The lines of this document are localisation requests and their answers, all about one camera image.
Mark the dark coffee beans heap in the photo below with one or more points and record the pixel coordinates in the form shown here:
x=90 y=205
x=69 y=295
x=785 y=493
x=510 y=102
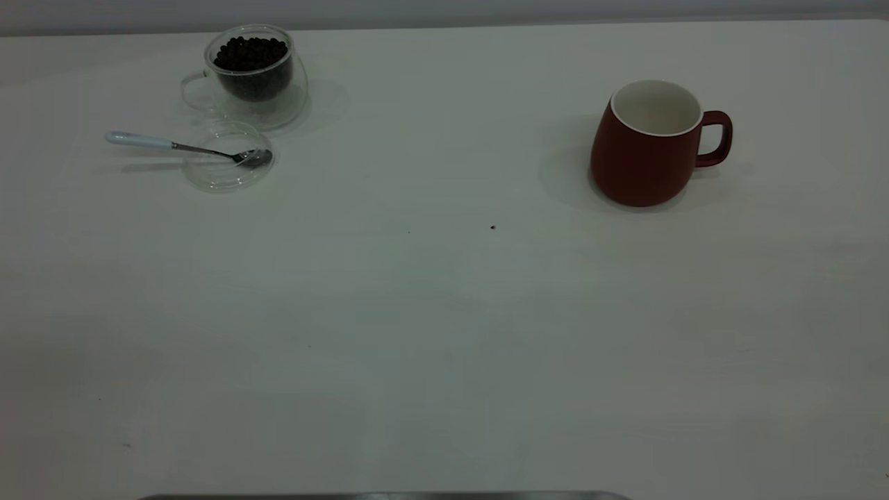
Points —
x=251 y=62

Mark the clear glass lid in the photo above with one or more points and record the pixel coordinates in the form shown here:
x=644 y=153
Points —
x=222 y=177

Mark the red ceramic mug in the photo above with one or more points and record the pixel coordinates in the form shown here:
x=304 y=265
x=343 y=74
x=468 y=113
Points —
x=639 y=167

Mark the clear glass cup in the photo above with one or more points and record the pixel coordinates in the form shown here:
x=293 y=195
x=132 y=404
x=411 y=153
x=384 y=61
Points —
x=253 y=112

